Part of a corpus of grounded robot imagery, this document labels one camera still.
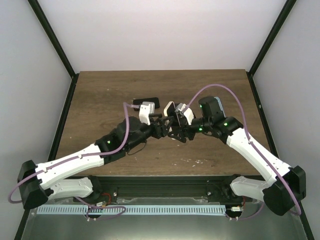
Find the beige phone case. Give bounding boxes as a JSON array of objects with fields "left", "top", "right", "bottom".
[{"left": 163, "top": 101, "right": 177, "bottom": 118}]

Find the black frame post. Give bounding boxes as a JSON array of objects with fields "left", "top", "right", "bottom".
[
  {"left": 26, "top": 0, "right": 77, "bottom": 78},
  {"left": 248, "top": 0, "right": 298, "bottom": 73}
]

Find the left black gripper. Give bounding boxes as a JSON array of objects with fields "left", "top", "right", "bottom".
[{"left": 125, "top": 113, "right": 174, "bottom": 151}]

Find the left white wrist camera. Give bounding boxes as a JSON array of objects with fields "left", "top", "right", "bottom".
[{"left": 138, "top": 101, "right": 155, "bottom": 125}]

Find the light blue slotted cable duct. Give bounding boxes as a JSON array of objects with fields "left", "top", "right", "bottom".
[{"left": 36, "top": 204, "right": 226, "bottom": 216}]

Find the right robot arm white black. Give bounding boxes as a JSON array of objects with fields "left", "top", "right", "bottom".
[{"left": 163, "top": 96, "right": 306, "bottom": 216}]

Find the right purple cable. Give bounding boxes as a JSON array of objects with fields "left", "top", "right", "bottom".
[{"left": 184, "top": 83, "right": 303, "bottom": 216}]

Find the right black frame post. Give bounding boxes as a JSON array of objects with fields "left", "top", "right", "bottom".
[{"left": 248, "top": 0, "right": 298, "bottom": 73}]

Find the left black frame post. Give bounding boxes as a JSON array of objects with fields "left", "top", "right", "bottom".
[{"left": 26, "top": 0, "right": 77, "bottom": 78}]

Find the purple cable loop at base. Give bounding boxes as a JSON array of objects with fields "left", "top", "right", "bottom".
[{"left": 73, "top": 196, "right": 127, "bottom": 222}]

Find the black phone case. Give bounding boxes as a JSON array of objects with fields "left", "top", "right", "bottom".
[{"left": 132, "top": 97, "right": 160, "bottom": 109}]

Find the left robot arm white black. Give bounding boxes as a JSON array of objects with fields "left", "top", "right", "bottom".
[{"left": 17, "top": 115, "right": 174, "bottom": 210}]

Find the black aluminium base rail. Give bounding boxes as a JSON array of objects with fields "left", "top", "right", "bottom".
[{"left": 84, "top": 175, "right": 252, "bottom": 205}]

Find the light blue phone case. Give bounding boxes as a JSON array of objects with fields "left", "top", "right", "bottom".
[{"left": 214, "top": 96, "right": 226, "bottom": 117}]

